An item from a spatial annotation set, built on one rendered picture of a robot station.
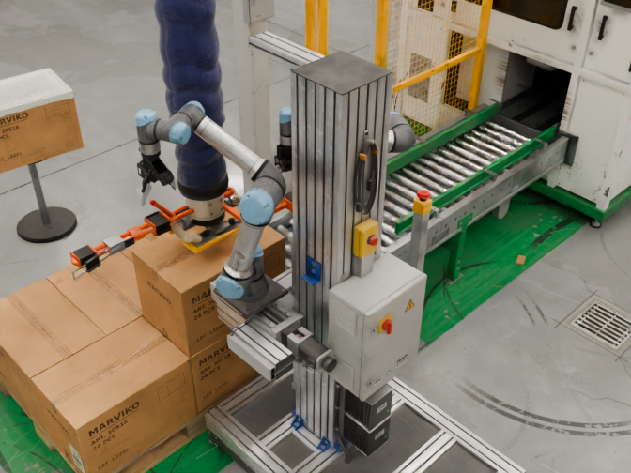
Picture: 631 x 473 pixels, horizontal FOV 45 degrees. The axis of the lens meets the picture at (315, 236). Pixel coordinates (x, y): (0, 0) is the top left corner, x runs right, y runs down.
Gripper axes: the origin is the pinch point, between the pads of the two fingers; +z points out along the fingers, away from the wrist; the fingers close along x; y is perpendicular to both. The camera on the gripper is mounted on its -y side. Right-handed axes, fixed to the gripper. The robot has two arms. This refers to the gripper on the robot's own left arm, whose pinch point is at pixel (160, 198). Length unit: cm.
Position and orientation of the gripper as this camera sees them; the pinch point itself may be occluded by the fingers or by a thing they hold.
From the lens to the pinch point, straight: 295.2
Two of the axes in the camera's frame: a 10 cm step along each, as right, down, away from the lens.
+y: -6.9, -4.4, 5.7
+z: -0.1, 8.0, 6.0
